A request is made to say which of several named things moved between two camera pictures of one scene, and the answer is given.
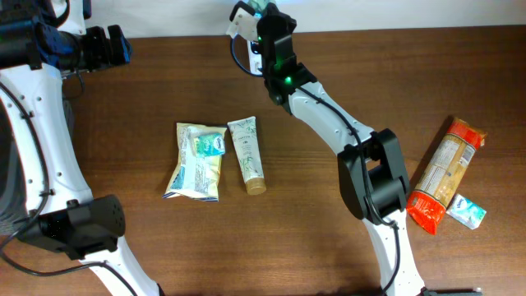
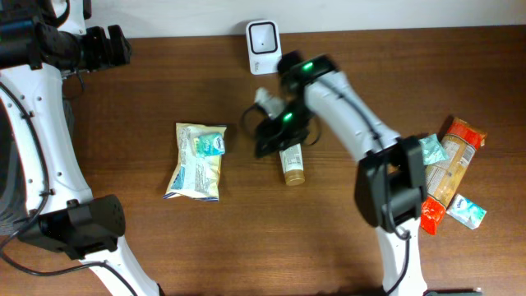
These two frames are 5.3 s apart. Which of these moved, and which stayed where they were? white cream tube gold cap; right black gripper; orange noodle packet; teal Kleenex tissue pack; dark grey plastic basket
Moved: right black gripper; white cream tube gold cap
Stayed: orange noodle packet; teal Kleenex tissue pack; dark grey plastic basket
